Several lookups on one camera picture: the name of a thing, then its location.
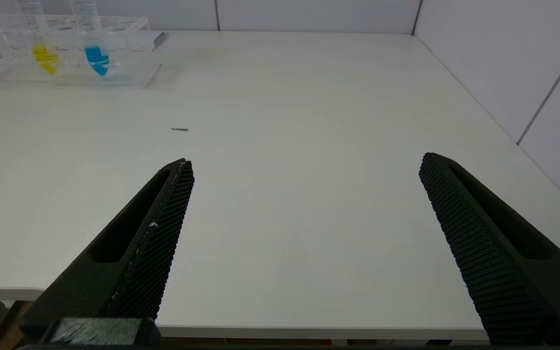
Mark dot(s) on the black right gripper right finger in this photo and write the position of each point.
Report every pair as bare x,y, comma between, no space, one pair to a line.
494,253

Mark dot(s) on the clear acrylic test tube rack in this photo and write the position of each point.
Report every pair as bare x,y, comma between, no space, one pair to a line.
129,63

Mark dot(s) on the test tube with yellow pigment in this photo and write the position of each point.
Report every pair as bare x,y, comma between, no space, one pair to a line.
45,56

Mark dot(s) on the test tube with blue pigment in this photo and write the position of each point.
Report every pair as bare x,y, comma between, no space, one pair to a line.
97,58

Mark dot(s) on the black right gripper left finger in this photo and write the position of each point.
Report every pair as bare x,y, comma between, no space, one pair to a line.
153,253

